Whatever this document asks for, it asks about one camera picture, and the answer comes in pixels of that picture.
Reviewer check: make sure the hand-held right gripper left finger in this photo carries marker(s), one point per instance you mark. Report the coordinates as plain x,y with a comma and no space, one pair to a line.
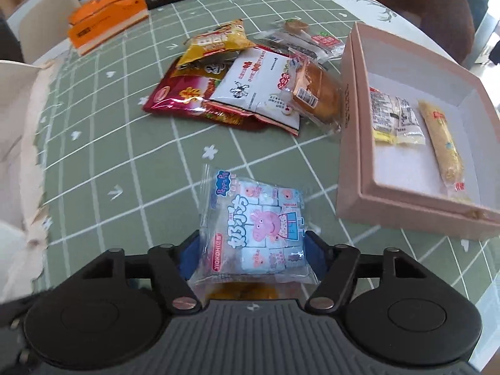
190,256

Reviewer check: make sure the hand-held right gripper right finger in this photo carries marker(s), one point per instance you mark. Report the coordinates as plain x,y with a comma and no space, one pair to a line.
315,256

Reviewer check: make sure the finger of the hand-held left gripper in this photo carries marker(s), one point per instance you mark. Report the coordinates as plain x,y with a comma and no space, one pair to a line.
11,312

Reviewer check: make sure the blue cartoon snack packet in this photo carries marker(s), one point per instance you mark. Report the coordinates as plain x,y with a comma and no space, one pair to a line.
254,222

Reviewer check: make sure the pink cardboard box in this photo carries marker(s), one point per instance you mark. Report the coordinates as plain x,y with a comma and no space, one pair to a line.
402,168

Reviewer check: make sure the bread packet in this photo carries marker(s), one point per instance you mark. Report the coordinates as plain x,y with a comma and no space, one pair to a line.
316,93

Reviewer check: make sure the white snack packet red edges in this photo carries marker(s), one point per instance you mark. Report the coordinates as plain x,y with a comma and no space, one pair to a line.
254,82

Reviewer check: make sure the yellow panda snack packet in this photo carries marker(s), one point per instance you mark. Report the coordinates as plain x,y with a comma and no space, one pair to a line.
216,43

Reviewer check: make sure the white yellow small packet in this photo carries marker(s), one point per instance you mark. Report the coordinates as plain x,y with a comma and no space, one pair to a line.
384,115

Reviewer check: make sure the white pale small packet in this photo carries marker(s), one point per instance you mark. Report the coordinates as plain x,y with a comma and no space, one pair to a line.
410,125

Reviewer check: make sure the long yellow stick packet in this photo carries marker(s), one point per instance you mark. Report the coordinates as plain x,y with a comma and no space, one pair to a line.
441,144

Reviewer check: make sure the white torn paper bag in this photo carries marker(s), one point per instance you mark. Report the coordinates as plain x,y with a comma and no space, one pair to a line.
23,125

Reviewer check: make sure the dark snack in clear wrapper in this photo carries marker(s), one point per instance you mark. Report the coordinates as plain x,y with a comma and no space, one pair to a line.
279,39

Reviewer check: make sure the brown cookie lollipop packet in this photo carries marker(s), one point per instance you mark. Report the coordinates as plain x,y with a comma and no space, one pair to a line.
296,26

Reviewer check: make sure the orange box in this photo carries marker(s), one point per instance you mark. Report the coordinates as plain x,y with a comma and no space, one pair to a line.
105,15

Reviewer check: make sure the brown chair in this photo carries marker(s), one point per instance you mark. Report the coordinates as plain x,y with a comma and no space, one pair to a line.
422,4

